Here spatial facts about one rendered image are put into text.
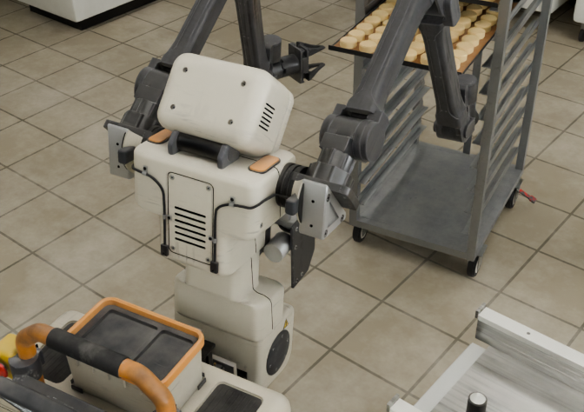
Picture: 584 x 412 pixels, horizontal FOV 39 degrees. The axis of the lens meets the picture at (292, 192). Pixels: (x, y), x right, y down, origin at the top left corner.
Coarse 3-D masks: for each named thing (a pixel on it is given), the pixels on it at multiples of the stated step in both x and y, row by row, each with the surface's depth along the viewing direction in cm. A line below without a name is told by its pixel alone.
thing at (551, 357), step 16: (480, 320) 155; (496, 320) 154; (512, 320) 154; (480, 336) 158; (496, 336) 155; (512, 336) 152; (528, 336) 150; (544, 336) 150; (512, 352) 154; (528, 352) 151; (544, 352) 148; (560, 352) 147; (576, 352) 147; (544, 368) 150; (560, 368) 148; (576, 368) 145; (576, 384) 147
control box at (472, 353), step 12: (468, 348) 157; (480, 348) 157; (456, 360) 154; (468, 360) 154; (444, 372) 152; (456, 372) 152; (444, 384) 149; (432, 396) 147; (420, 408) 145; (432, 408) 145
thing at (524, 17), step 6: (534, 0) 293; (540, 0) 290; (528, 6) 289; (534, 6) 285; (528, 12) 278; (522, 18) 273; (516, 24) 276; (522, 24) 275; (510, 30) 272; (516, 30) 269; (510, 36) 262; (510, 42) 265; (492, 54) 258; (486, 66) 251
